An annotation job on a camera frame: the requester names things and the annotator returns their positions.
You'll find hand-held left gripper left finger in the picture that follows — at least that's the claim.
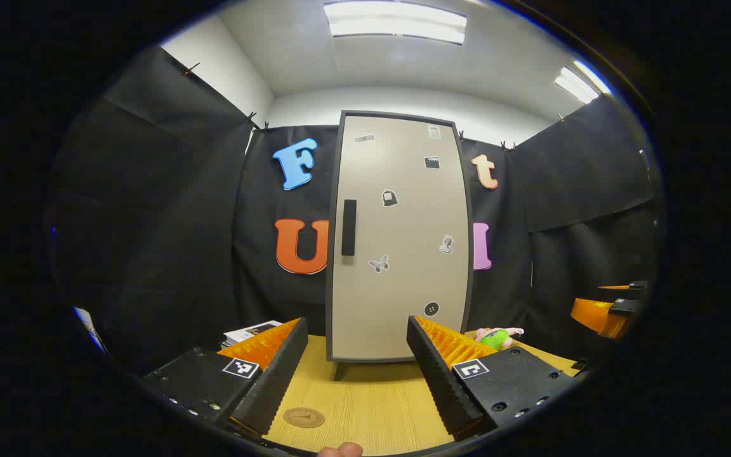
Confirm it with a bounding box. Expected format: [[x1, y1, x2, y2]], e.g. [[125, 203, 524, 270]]
[[143, 317, 309, 439]]

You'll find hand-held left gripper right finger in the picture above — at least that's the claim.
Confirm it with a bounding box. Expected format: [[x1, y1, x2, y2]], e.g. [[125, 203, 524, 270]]
[[407, 315, 579, 442]]

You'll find round brown coaster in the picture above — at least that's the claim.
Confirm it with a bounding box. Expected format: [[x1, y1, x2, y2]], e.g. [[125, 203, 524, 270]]
[[282, 407, 326, 428]]

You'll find dark grey cabinet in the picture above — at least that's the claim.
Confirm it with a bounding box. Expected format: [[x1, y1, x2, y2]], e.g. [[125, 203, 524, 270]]
[[326, 110, 475, 381]]

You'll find beige cabinet door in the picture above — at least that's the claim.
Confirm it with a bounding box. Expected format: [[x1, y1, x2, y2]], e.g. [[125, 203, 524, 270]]
[[331, 114, 470, 361]]

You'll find black cabinet door handle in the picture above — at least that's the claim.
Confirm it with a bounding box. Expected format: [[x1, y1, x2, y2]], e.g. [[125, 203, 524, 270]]
[[341, 199, 357, 256]]

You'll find stack of books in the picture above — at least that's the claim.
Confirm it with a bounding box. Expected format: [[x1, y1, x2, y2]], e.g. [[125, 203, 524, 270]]
[[221, 321, 284, 348]]

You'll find green and pink plush toy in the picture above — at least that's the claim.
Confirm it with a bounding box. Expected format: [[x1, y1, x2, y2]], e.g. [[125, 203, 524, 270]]
[[475, 327, 525, 352]]

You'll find black backdrop cloth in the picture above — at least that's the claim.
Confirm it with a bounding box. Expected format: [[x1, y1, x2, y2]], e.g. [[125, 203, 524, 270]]
[[48, 44, 664, 375]]

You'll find small ceiling light panel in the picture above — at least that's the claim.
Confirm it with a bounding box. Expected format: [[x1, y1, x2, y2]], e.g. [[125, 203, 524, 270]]
[[554, 60, 612, 104]]

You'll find large ceiling light panel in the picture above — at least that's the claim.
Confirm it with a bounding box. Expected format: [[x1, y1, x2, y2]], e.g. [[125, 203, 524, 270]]
[[324, 0, 468, 45]]

